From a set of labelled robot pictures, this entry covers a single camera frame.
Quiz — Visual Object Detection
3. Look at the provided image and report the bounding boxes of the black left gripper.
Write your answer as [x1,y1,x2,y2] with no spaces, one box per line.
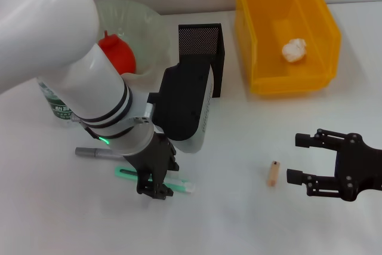
[124,132,180,201]

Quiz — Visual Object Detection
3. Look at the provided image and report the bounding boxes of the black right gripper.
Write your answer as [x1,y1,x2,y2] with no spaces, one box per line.
[286,128,382,202]

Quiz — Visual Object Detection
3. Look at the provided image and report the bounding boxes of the small beige wooden peg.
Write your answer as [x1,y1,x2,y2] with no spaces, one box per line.
[266,161,281,188]

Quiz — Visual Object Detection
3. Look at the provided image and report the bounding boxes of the green utility knife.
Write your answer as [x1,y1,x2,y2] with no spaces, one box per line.
[114,166,196,195]

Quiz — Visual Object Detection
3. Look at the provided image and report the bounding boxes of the grey marker pen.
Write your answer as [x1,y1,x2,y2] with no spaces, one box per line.
[75,146,123,161]

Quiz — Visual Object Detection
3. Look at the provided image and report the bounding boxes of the white paper ball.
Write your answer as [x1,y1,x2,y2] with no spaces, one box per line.
[282,38,308,64]

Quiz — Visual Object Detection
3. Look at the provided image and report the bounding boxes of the clear bottle with green label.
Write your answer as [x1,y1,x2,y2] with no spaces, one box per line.
[38,76,79,126]

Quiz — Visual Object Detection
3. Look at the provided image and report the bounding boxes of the black mesh pen holder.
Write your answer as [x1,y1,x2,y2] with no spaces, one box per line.
[178,23,227,100]

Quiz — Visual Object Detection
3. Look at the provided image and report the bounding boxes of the pale green glass fruit plate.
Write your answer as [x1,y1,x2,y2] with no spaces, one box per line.
[95,0,171,86]

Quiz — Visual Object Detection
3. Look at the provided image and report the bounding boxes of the yellow plastic bin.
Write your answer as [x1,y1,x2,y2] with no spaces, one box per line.
[233,0,342,96]

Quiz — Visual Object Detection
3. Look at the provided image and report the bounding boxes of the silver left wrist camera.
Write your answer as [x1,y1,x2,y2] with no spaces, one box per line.
[148,57,215,155]

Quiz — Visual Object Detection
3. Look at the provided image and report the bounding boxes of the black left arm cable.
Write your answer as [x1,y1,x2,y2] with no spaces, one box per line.
[71,113,104,142]

